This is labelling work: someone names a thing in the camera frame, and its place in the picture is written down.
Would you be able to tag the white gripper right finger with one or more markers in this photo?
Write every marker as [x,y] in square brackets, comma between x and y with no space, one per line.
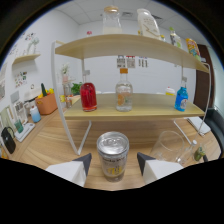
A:
[156,170]

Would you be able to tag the dark brown door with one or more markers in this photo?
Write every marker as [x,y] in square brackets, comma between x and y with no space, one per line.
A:
[204,83]

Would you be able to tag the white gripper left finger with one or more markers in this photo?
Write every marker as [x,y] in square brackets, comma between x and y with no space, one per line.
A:
[71,171]

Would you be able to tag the white countertop appliance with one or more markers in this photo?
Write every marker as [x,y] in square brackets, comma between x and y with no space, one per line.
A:
[32,92]

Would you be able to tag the black office chair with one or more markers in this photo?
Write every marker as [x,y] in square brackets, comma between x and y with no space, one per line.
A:
[215,130]

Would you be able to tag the wooden wall shelf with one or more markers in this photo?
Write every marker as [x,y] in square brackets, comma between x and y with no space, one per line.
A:
[26,58]

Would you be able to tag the red liquid bottle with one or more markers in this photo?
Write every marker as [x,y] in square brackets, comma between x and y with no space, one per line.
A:
[88,96]

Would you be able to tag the yellow snack bag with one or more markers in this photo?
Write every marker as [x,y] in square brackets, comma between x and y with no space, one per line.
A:
[193,49]

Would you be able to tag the white frame wooden shelf rack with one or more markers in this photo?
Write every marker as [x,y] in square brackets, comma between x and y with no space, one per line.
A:
[133,45]

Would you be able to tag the orange basket with toy vegetables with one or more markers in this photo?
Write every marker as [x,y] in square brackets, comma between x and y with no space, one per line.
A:
[46,104]

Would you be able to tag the pink vase with white flowers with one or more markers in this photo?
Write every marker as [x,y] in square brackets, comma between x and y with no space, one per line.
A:
[65,75]

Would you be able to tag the light blue small bottle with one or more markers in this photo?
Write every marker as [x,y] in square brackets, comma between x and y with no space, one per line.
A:
[35,115]

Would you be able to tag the white paper booklet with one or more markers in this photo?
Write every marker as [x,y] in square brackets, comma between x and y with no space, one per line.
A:
[199,125]

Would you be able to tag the glass jar with wooden lid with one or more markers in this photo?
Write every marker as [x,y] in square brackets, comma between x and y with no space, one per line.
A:
[112,21]

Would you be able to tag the clear bottle with green cap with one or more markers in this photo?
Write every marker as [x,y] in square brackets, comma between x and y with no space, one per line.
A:
[176,39]

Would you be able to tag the black white code sheet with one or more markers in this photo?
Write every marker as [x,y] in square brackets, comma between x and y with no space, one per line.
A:
[130,62]
[143,62]
[121,62]

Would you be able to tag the silver soda water can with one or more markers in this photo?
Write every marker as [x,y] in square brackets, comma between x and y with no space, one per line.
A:
[112,156]

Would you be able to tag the clear drinking glass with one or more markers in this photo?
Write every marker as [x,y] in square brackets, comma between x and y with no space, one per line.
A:
[166,146]

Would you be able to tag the glass measuring cup with limes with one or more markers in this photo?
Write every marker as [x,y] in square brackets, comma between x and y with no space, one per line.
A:
[200,154]

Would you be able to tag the blue liquid bottle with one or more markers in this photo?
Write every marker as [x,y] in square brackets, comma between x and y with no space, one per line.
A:
[181,98]

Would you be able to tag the green potted plant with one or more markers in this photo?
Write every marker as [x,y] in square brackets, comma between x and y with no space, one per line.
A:
[76,88]

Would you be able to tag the small pink bottle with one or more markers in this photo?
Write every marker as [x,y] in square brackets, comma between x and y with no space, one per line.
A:
[89,33]

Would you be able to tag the clear bottle with orange cap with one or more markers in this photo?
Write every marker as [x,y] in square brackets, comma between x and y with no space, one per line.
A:
[124,96]

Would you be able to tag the white tray with green cup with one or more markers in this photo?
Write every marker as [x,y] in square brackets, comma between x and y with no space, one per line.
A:
[25,131]

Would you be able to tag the black handbag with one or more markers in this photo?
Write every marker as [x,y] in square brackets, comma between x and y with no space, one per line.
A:
[8,141]

